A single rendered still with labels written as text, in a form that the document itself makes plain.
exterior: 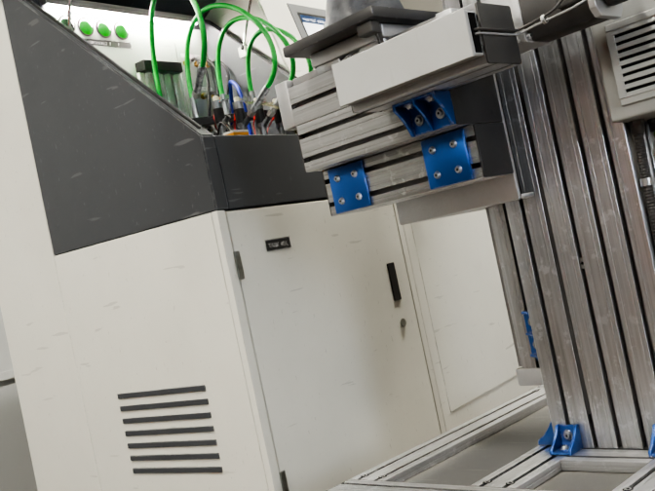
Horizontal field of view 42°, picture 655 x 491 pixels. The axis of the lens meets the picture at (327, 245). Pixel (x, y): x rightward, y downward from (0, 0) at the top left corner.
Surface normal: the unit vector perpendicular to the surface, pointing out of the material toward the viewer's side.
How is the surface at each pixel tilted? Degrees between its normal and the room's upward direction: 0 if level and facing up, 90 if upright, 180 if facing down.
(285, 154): 90
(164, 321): 90
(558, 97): 90
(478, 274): 90
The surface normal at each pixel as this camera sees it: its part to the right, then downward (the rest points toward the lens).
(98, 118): -0.59, 0.11
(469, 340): 0.78, -0.17
